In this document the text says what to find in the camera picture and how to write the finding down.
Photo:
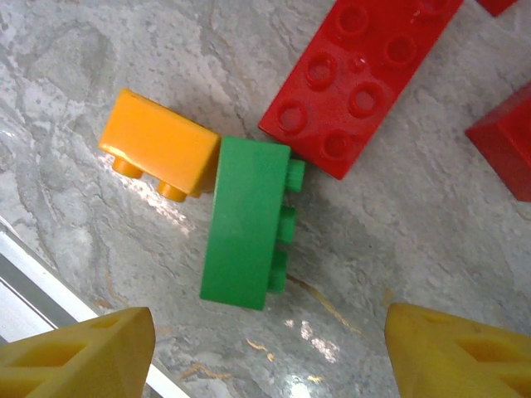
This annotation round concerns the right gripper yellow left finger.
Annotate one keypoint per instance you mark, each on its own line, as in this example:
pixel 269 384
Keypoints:
pixel 74 360

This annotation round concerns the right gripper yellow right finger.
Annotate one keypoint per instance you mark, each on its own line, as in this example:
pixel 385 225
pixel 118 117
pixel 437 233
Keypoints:
pixel 464 356

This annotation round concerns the green lego brick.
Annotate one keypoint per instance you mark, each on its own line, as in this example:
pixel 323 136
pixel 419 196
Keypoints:
pixel 245 224

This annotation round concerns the small red lego brick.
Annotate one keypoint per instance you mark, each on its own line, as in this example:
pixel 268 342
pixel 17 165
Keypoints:
pixel 495 6

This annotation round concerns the small yellow lego brick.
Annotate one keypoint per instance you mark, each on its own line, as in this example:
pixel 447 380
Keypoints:
pixel 157 137

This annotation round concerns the long aluminium mounting rail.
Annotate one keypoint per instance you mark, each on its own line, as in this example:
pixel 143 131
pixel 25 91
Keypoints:
pixel 25 269

